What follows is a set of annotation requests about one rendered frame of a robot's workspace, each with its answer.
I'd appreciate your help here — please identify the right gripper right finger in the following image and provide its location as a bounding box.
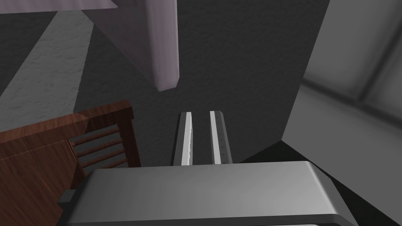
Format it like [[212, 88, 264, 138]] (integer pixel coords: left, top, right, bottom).
[[209, 110, 233, 165]]

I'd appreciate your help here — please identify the brown wooden slatted furniture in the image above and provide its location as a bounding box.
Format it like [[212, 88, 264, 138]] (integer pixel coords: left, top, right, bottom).
[[0, 100, 142, 226]]

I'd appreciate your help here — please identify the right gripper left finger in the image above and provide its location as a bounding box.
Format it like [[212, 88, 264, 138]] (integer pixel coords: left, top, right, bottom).
[[171, 111, 194, 167]]

